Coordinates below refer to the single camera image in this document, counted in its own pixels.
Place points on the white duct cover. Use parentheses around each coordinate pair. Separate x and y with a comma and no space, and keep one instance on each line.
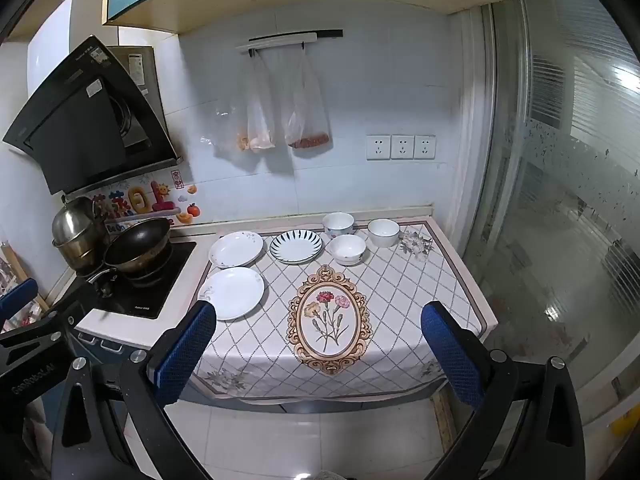
(55,45)

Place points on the floral printed tablecloth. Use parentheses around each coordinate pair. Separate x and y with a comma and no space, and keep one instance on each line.
(390,300)

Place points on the wooden cutting board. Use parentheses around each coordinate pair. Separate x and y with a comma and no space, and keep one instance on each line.
(12,260)

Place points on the blue striped plate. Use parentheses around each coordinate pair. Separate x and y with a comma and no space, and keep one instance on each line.
(296,246)

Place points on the white plate with floral print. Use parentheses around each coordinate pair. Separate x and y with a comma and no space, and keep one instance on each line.
(235,250)

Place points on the clear plastic bag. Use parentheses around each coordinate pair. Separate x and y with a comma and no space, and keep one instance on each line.
(225,130)

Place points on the plastic bag with orange contents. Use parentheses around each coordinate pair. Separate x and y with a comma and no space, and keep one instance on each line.
(261,120)

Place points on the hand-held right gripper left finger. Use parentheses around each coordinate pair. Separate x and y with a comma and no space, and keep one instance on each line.
(187,347)

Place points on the black induction cooktop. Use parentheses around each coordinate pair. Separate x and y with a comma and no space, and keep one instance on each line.
(145,295)

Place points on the plain white plate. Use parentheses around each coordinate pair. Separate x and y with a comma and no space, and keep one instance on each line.
(232,292)

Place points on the yellow object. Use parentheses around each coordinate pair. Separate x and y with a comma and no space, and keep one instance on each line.
(624,425)

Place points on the wall hook rail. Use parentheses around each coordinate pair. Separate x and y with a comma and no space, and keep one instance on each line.
(285,40)

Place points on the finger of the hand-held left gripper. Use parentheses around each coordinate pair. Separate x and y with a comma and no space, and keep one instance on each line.
(65,314)
(17,294)

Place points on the white bowl with blue rim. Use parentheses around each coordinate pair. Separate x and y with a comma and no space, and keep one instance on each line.
(384,232)

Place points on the plastic bag with red contents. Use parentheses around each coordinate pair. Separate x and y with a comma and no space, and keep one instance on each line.
(306,120)

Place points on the steel pot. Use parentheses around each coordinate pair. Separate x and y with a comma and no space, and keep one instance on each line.
(75,230)

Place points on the black wok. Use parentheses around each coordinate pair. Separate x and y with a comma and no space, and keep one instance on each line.
(137,247)

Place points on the plain white bowl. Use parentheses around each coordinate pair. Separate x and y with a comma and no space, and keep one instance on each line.
(346,250)

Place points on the frosted glass door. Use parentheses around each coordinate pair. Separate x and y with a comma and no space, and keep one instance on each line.
(565,185)

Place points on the colourful wall stickers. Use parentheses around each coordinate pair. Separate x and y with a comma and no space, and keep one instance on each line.
(150,200)

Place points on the white wall outlet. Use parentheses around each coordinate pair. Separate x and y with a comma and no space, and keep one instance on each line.
(425,146)
(378,147)
(402,146)

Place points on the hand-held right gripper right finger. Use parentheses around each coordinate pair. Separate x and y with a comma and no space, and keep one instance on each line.
(450,355)

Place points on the black range hood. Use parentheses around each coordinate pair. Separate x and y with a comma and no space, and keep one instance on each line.
(75,120)

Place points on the white bowl red floral print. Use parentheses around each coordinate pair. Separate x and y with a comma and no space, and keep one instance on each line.
(338,224)

